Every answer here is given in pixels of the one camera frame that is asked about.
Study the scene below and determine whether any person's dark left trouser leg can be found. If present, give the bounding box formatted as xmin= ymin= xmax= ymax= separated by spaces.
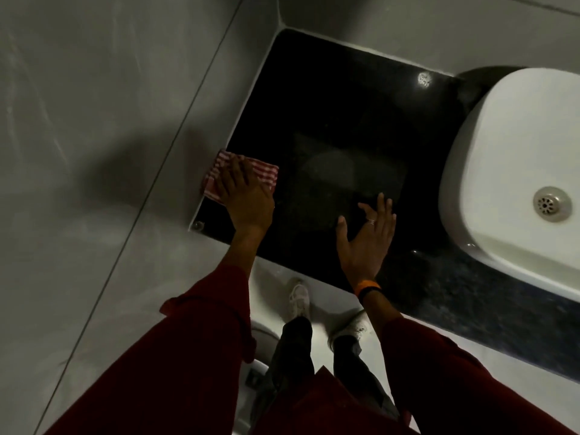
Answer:
xmin=254 ymin=316 xmax=315 ymax=417

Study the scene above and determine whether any person's white right shoe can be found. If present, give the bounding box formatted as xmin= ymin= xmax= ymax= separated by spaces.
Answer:
xmin=327 ymin=310 xmax=369 ymax=354

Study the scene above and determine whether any person's left hand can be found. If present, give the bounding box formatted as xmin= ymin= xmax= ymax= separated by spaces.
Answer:
xmin=213 ymin=156 xmax=276 ymax=234

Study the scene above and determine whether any white sink basin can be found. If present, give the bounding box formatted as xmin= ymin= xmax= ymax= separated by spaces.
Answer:
xmin=438 ymin=68 xmax=580 ymax=301

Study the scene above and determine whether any person's white shoe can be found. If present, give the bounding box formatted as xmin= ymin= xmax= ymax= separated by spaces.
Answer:
xmin=287 ymin=278 xmax=311 ymax=321
xmin=327 ymin=310 xmax=369 ymax=354

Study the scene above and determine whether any person's white left shoe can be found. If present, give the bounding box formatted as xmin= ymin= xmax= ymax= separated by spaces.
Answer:
xmin=287 ymin=278 xmax=311 ymax=321

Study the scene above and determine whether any person's right hand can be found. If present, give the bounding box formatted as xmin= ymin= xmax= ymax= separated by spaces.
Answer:
xmin=336 ymin=193 xmax=398 ymax=295

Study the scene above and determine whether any person's right forearm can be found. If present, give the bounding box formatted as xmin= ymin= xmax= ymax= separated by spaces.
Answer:
xmin=361 ymin=290 xmax=578 ymax=435

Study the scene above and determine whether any orange wristband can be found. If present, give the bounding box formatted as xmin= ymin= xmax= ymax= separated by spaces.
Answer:
xmin=353 ymin=279 xmax=382 ymax=298

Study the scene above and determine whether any person's red tunic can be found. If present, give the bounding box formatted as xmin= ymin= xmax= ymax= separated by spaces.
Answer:
xmin=236 ymin=366 xmax=413 ymax=435

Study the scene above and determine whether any person's dark right trouser leg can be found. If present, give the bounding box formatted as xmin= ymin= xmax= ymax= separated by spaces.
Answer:
xmin=333 ymin=335 xmax=401 ymax=423

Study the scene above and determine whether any metal sink drain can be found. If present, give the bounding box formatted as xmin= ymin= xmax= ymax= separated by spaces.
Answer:
xmin=533 ymin=186 xmax=572 ymax=222

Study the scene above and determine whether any person's left forearm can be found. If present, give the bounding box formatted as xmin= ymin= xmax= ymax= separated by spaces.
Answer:
xmin=44 ymin=227 xmax=273 ymax=435

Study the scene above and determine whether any red white striped cloth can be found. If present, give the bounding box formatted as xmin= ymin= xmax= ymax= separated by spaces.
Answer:
xmin=202 ymin=150 xmax=280 ymax=203

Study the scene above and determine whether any person's dark trouser leg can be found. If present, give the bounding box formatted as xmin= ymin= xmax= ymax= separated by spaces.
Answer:
xmin=333 ymin=335 xmax=401 ymax=423
xmin=254 ymin=316 xmax=315 ymax=417

